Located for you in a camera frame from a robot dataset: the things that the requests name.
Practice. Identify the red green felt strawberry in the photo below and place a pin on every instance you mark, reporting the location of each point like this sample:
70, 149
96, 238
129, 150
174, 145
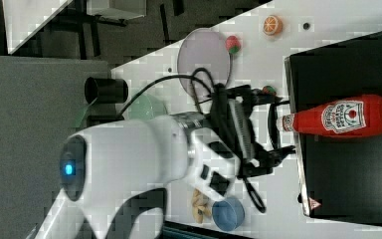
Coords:
233, 45

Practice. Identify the white side table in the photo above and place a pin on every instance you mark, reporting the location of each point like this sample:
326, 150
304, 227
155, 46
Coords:
24, 18

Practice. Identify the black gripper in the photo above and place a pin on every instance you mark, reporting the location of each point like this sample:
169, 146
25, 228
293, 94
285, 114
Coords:
230, 114

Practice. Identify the small red strawberry toy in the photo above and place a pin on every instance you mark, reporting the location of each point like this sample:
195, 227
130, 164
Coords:
269, 90

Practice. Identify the red felt ketchup bottle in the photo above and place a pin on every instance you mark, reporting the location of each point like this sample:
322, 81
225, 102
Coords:
348, 118

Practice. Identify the orange slice toy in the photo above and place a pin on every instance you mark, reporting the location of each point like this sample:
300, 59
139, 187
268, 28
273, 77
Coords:
273, 25

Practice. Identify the black oven door handle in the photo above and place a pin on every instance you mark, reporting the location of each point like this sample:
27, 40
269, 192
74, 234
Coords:
274, 133

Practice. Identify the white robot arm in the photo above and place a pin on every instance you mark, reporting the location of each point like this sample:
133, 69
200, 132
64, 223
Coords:
114, 175

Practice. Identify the blue bowl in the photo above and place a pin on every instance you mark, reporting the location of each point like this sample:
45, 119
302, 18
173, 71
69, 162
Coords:
228, 214

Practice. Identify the black cylinder camera mount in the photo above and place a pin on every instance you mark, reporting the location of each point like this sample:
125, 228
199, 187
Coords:
106, 91

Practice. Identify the pale pink round plate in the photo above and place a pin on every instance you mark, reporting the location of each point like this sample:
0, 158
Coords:
204, 48

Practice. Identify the tan croissant toy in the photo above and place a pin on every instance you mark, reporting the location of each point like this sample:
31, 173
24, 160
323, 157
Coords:
200, 206

